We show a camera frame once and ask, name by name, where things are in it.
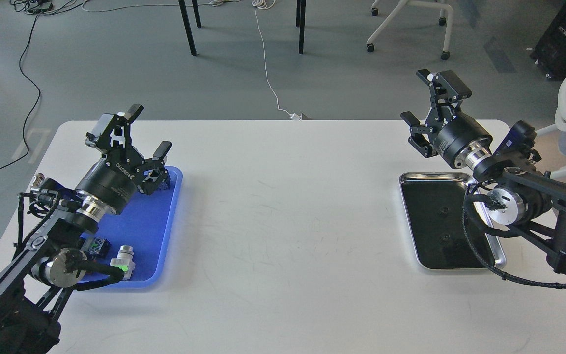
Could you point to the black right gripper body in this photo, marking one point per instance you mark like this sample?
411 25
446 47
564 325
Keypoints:
448 131

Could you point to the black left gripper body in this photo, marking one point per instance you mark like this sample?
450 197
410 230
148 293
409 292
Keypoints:
122 171

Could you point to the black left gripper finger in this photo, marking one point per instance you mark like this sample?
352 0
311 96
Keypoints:
133 112
161 151

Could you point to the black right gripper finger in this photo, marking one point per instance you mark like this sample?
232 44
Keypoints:
410 119
425 75

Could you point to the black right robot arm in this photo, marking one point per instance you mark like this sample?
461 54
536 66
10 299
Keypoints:
509 198

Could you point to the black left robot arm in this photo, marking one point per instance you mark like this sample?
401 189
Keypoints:
48 264

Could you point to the blue plastic tray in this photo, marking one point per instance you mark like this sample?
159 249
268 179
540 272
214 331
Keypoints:
145 224

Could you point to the green white push button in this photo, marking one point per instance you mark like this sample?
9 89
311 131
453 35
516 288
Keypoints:
124 261

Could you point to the silver metal tray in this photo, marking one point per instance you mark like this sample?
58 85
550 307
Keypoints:
434 207

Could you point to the red push button switch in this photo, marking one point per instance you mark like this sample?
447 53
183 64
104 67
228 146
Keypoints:
96 248

